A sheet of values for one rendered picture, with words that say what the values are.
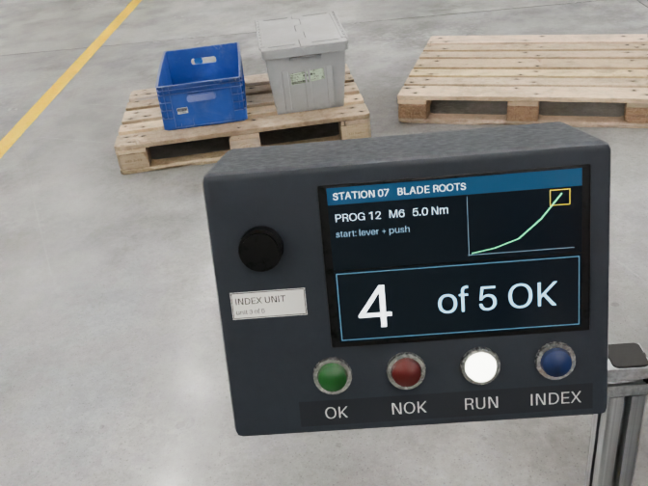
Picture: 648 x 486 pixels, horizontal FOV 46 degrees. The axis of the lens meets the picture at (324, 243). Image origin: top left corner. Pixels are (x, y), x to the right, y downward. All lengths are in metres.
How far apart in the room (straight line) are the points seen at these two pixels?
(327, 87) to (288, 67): 0.21
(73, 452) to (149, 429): 0.21
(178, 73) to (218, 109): 0.61
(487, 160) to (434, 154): 0.03
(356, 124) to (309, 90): 0.28
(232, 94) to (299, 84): 0.32
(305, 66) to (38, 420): 2.04
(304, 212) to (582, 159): 0.18
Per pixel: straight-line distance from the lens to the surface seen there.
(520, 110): 3.76
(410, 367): 0.52
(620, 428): 0.69
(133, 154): 3.65
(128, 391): 2.34
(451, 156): 0.49
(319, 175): 0.48
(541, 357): 0.53
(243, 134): 3.59
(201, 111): 3.67
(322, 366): 0.52
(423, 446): 2.02
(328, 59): 3.62
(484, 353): 0.52
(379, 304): 0.50
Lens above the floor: 1.46
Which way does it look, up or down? 31 degrees down
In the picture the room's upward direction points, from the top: 6 degrees counter-clockwise
